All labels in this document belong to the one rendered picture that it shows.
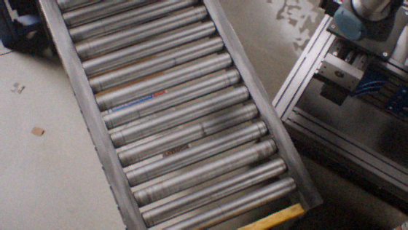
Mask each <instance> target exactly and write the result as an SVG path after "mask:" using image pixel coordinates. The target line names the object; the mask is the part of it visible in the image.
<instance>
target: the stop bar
mask: <svg viewBox="0 0 408 230"><path fill-rule="evenodd" d="M303 213H305V209H304V208H303V206H302V204H301V203H298V204H296V205H294V206H290V207H288V208H286V209H285V210H281V211H279V212H277V213H275V214H273V215H269V216H267V217H266V218H263V219H260V220H258V221H256V222H254V223H250V224H248V225H247V226H244V227H240V228H239V229H236V230H266V229H268V228H270V227H273V226H275V225H277V224H279V223H285V222H287V220H288V219H290V218H294V217H296V216H298V215H301V214H303Z"/></svg>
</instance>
